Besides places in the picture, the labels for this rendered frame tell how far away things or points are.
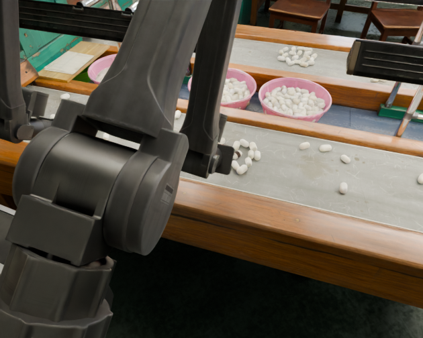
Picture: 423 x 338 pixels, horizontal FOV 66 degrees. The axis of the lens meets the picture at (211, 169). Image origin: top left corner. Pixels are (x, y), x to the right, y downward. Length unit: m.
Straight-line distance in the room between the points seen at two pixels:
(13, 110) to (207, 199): 0.49
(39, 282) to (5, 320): 0.03
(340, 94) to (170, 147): 1.21
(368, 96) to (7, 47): 1.19
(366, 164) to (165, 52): 0.90
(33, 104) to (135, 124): 0.66
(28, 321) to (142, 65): 0.19
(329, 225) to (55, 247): 0.71
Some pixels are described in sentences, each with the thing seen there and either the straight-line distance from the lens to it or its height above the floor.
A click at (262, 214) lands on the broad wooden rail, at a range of 0.84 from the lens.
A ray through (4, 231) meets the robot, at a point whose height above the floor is 1.04.
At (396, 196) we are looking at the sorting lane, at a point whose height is 0.74.
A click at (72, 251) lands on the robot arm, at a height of 1.25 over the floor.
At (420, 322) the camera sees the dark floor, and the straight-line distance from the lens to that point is 1.76.
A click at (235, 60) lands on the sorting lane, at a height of 0.74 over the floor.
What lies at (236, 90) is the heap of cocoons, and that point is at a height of 0.74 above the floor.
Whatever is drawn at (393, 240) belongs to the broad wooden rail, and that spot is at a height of 0.76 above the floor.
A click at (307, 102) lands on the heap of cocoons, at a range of 1.32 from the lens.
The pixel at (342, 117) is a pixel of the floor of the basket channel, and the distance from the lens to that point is 1.38.
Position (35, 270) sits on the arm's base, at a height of 1.25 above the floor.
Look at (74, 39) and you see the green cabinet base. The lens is 1.72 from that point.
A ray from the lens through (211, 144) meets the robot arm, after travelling 0.55.
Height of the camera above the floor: 1.43
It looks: 45 degrees down
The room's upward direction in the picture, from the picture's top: straight up
